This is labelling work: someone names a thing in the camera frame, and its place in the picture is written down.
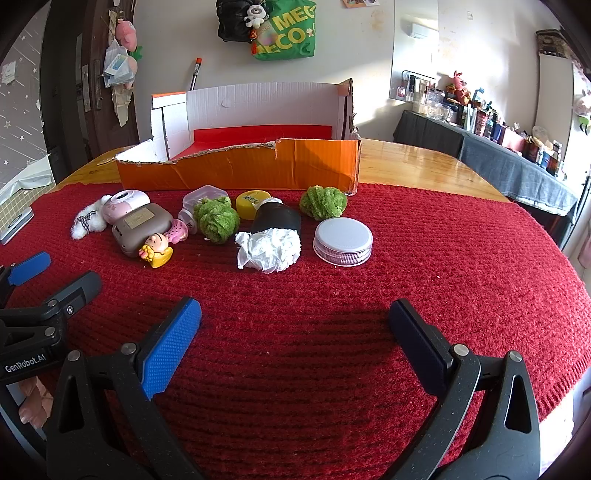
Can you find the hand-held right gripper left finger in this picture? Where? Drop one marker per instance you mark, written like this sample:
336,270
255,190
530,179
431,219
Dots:
171,350

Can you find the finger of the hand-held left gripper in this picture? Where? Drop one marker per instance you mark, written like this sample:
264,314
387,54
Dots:
27,268
76,293

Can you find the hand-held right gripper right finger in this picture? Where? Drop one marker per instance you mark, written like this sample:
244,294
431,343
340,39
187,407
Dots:
415,341

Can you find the white fluffy rabbit scrunchie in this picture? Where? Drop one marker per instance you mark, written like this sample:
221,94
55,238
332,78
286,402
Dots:
90,221

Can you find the yellow cartoon figurine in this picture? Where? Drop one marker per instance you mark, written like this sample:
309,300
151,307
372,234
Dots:
157,251

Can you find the taupe square case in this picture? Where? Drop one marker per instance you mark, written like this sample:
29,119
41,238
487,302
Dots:
138,226

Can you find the pink round toy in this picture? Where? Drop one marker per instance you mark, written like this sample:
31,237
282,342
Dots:
178,230

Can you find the green chenille scrunchie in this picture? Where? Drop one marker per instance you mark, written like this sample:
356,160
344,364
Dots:
323,203
217,221

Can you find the clear plastic small box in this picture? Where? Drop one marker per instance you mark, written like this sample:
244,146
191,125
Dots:
203,193

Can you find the yellow round tin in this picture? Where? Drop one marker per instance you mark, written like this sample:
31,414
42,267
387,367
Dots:
249,203

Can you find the black and white plush roll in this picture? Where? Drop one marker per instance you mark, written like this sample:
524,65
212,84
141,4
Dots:
277,219

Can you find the white cardboard box red lining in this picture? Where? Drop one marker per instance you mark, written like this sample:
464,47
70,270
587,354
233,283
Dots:
277,166

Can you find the person's left hand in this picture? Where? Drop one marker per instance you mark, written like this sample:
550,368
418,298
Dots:
34,401

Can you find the white square gadget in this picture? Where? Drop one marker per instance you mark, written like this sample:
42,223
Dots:
14,226

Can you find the cream grid patterned panel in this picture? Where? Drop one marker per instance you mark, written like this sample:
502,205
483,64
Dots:
18,203

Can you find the red knitted mat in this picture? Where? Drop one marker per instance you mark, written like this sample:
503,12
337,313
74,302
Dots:
300,286

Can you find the dark brown door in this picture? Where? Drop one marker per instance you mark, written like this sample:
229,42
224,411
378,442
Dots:
69,92

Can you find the metal door lock plate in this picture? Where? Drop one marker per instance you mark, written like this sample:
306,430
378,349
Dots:
86,87

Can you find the cream hanging cloth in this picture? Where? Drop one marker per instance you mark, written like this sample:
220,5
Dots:
122,101

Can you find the cluttered side table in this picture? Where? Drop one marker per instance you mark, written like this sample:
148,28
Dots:
508,170
485,122

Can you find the clear plastic bag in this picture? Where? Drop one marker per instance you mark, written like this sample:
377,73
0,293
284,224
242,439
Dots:
115,64

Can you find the peach plush toy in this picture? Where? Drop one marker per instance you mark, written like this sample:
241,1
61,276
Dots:
134,64

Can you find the pink plush toy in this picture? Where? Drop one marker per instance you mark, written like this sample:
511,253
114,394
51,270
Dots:
125,32

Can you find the red plush toy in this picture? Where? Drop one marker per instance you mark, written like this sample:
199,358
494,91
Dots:
459,85

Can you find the white green plush toy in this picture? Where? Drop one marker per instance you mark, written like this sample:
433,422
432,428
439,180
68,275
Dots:
582,110

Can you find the white refrigerator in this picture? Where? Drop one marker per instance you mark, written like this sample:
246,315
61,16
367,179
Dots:
554,92

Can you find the red tassel charm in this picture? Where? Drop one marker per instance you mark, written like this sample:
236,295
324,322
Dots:
254,41

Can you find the black bag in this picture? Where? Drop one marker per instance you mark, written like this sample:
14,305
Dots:
231,23

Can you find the green tote bag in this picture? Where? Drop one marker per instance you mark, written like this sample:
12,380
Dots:
286,41

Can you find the leopard print cloth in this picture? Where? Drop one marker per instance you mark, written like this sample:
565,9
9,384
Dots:
554,44

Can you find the wall mirror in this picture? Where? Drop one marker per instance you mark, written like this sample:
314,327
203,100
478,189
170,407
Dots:
415,46

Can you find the wall photos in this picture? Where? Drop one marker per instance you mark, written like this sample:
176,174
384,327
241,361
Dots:
360,2

